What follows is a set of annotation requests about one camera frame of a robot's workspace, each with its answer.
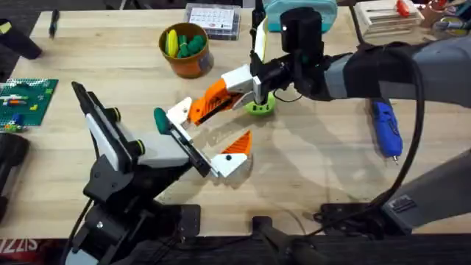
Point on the black rail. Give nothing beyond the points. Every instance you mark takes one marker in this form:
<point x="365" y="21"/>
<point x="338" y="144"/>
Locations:
<point x="221" y="254"/>

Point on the right wrist upright plate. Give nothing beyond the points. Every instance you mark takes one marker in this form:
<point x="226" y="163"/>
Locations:
<point x="260" y="40"/>

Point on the green toy vegetable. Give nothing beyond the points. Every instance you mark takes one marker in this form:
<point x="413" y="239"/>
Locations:
<point x="161" y="119"/>

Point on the pale stacked box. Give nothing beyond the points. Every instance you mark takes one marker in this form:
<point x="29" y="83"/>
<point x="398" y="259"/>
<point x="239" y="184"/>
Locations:
<point x="386" y="16"/>

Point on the green disc with holes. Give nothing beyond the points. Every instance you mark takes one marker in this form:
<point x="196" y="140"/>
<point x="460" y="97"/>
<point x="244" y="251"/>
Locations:
<point x="263" y="107"/>

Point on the black pen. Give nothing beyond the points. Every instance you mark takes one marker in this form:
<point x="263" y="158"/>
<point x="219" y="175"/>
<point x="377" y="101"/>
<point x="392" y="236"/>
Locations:
<point x="54" y="24"/>

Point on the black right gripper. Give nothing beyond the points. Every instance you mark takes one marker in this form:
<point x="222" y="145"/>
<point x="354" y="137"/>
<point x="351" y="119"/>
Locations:
<point x="301" y="37"/>

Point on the teal zip pouch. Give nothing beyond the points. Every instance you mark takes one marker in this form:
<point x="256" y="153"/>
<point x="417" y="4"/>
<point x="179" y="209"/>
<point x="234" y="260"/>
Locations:
<point x="272" y="14"/>

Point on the orange tub with toys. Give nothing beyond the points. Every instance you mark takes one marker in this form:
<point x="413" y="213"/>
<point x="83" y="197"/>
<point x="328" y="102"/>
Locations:
<point x="187" y="62"/>

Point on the green board with blocks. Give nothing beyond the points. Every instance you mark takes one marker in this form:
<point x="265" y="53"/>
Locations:
<point x="25" y="101"/>

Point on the wrist upright plate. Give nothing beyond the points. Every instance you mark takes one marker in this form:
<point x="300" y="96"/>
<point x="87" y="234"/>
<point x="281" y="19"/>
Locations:
<point x="260" y="40"/>
<point x="99" y="125"/>

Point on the orange ribbed wedge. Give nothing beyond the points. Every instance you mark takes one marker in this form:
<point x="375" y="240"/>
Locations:
<point x="197" y="112"/>

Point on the clear plastic screw box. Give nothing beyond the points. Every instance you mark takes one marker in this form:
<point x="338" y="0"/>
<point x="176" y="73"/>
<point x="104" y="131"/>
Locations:
<point x="213" y="18"/>

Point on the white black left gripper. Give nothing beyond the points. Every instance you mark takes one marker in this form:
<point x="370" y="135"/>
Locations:
<point x="162" y="151"/>

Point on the left wrist upright plate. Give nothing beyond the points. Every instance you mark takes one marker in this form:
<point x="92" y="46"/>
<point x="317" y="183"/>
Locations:
<point x="99" y="125"/>

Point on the black camera stand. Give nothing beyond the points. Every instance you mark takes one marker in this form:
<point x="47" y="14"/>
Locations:
<point x="279" y="239"/>

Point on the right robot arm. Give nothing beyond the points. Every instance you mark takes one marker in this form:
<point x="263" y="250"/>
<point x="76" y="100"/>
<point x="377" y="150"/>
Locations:
<point x="441" y="66"/>

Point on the blue electric screwdriver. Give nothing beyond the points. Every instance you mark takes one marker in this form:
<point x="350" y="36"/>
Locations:
<point x="386" y="129"/>

